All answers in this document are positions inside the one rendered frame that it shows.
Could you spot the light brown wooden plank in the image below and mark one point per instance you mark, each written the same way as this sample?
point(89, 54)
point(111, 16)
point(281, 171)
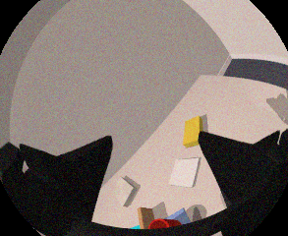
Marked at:
point(146, 216)

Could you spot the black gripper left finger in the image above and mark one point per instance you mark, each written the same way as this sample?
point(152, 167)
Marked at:
point(77, 174)

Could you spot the yellow rectangular block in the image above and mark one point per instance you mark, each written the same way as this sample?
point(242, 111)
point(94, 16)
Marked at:
point(191, 132)

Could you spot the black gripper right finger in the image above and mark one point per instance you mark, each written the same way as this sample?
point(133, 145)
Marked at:
point(234, 163)

